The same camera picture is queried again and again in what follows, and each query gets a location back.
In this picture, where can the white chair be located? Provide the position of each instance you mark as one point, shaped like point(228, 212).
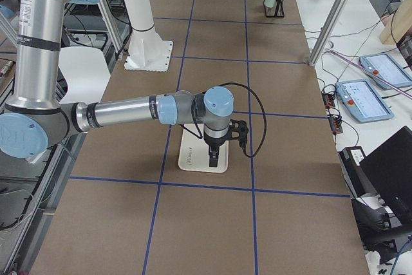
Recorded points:
point(86, 73)

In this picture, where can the black wire cup rack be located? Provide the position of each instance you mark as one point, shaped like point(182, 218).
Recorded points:
point(275, 12)

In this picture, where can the cream rabbit print tray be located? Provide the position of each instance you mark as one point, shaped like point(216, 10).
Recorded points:
point(194, 153)

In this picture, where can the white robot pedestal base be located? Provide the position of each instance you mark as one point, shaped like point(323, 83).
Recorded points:
point(147, 50)

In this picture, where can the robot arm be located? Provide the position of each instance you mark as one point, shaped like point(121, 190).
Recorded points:
point(58, 93)

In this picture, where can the black laptop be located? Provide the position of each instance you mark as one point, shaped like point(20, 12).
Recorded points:
point(388, 168)

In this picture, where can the blue teach pendant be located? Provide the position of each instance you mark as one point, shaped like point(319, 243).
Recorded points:
point(362, 101)
point(384, 66)

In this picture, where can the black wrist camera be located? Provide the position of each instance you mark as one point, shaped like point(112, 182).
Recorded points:
point(238, 130)

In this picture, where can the far blue teach pendant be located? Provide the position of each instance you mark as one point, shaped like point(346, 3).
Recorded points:
point(384, 66)

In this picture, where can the reacher grabber stick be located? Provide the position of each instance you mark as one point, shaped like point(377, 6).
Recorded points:
point(359, 67)

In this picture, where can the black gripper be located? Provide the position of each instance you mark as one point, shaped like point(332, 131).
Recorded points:
point(214, 143)

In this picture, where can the aluminium frame post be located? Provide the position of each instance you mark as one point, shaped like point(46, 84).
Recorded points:
point(326, 31)

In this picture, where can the near blue teach pendant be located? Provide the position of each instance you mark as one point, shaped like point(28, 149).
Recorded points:
point(362, 101)

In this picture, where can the light green cup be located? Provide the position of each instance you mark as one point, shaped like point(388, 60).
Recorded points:
point(269, 3)

